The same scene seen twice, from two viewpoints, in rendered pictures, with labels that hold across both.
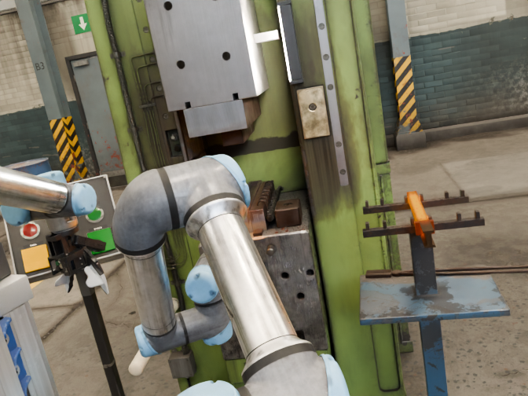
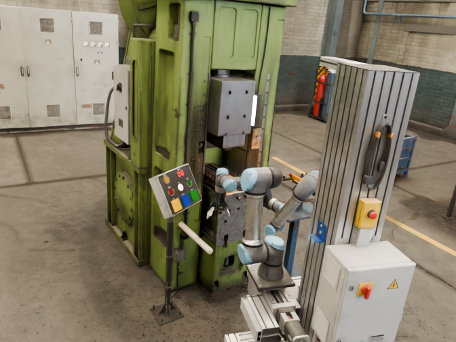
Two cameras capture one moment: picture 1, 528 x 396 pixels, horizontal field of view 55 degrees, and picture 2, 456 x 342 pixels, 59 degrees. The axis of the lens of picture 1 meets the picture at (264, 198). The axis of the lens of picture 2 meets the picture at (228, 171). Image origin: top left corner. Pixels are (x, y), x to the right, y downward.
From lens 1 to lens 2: 233 cm
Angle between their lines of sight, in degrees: 42
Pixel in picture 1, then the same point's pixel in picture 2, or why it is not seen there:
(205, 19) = (241, 100)
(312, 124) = (255, 143)
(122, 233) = (305, 195)
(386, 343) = not seen: hidden behind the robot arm
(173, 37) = (228, 105)
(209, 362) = (188, 252)
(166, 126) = (199, 139)
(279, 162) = (213, 153)
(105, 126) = not seen: outside the picture
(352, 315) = not seen: hidden behind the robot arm
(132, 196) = (311, 184)
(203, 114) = (230, 138)
